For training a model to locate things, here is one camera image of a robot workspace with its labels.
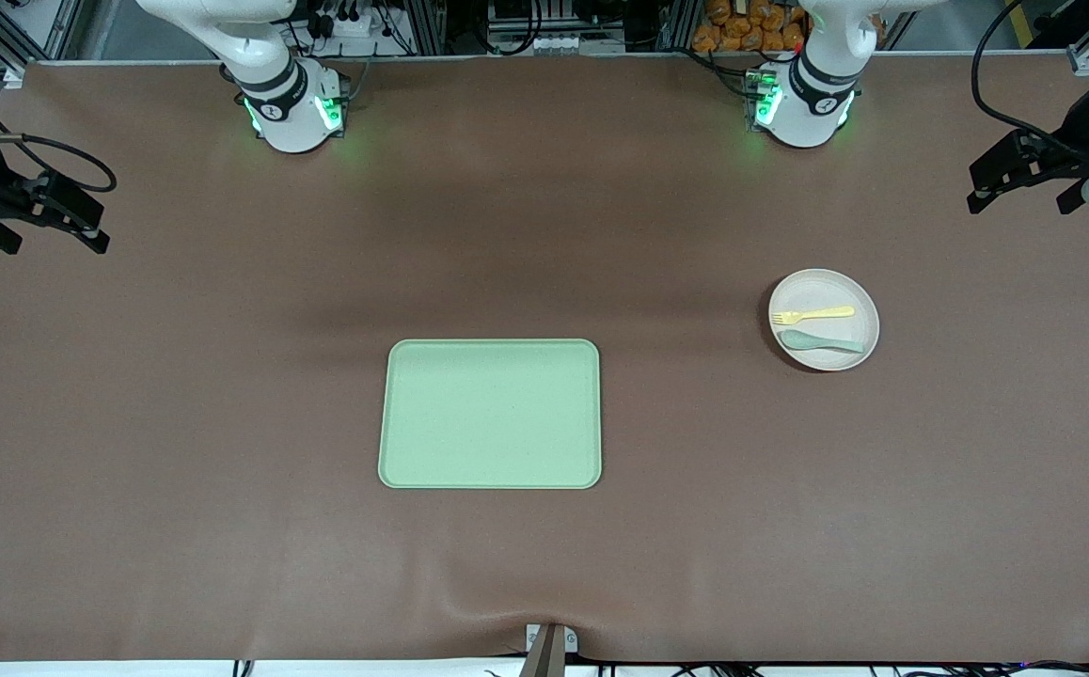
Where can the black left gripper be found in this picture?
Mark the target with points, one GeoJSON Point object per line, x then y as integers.
{"type": "Point", "coordinates": [1074, 149]}

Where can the beige round plate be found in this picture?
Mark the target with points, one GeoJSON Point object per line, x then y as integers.
{"type": "Point", "coordinates": [827, 291]}

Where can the yellow plastic fork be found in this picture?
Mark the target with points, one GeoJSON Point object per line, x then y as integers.
{"type": "Point", "coordinates": [817, 313]}

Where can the grey-green plastic spoon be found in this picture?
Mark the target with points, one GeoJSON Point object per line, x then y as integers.
{"type": "Point", "coordinates": [803, 339]}

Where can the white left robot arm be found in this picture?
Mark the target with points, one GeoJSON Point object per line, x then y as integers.
{"type": "Point", "coordinates": [808, 113]}

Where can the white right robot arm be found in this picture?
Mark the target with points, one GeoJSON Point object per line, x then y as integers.
{"type": "Point", "coordinates": [295, 122]}

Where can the pile of orange items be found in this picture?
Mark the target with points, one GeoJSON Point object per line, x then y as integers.
{"type": "Point", "coordinates": [742, 28]}

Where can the white power strip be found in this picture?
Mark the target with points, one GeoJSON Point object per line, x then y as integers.
{"type": "Point", "coordinates": [352, 21]}

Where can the brown tablecloth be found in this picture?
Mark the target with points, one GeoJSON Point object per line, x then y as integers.
{"type": "Point", "coordinates": [789, 527]}

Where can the light green rectangular tray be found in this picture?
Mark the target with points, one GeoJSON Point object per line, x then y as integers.
{"type": "Point", "coordinates": [488, 414]}

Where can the metal table clamp bracket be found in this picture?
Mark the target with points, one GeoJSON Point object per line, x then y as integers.
{"type": "Point", "coordinates": [549, 649]}

